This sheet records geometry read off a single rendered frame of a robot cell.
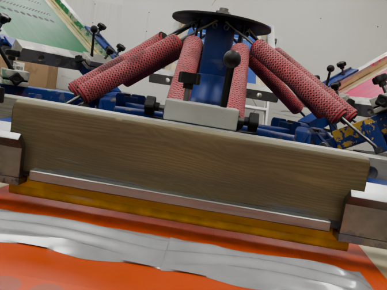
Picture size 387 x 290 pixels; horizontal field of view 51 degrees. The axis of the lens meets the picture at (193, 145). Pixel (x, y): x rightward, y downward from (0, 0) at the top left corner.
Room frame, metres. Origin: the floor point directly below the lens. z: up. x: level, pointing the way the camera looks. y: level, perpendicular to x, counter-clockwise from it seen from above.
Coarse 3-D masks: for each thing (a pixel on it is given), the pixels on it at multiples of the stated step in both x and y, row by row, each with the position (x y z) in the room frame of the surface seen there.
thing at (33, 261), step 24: (0, 192) 0.43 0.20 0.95; (72, 216) 0.39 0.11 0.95; (96, 216) 0.40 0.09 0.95; (120, 216) 0.41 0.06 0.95; (144, 216) 0.43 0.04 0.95; (0, 264) 0.27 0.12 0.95; (24, 264) 0.28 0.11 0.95; (48, 264) 0.28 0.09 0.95; (72, 264) 0.29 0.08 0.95; (96, 264) 0.30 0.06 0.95; (120, 264) 0.30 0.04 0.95; (96, 288) 0.26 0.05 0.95; (120, 288) 0.27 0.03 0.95; (144, 288) 0.27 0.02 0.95
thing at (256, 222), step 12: (72, 192) 0.41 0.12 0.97; (84, 192) 0.41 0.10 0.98; (96, 192) 0.41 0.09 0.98; (132, 204) 0.41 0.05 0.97; (144, 204) 0.41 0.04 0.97; (156, 204) 0.41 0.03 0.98; (168, 204) 0.41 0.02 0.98; (204, 216) 0.41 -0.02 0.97; (216, 216) 0.41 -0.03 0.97; (228, 216) 0.41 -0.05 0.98; (276, 228) 0.40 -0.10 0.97; (288, 228) 0.40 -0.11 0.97; (300, 228) 0.40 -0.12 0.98; (336, 240) 0.40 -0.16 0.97
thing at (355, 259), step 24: (192, 240) 0.38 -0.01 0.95; (216, 240) 0.39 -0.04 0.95; (240, 240) 0.40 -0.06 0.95; (264, 240) 0.41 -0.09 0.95; (336, 264) 0.38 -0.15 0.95; (360, 264) 0.39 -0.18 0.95; (168, 288) 0.28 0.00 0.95; (192, 288) 0.28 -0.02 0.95; (216, 288) 0.29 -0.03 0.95; (240, 288) 0.29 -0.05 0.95; (384, 288) 0.34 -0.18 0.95
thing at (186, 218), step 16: (16, 192) 0.41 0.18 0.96; (32, 192) 0.41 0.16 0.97; (48, 192) 0.41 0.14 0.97; (112, 208) 0.41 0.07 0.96; (128, 208) 0.41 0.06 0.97; (144, 208) 0.41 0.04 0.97; (208, 224) 0.41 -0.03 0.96; (224, 224) 0.41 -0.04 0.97; (240, 224) 0.40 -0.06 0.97; (288, 240) 0.40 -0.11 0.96; (304, 240) 0.40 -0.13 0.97; (320, 240) 0.40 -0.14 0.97
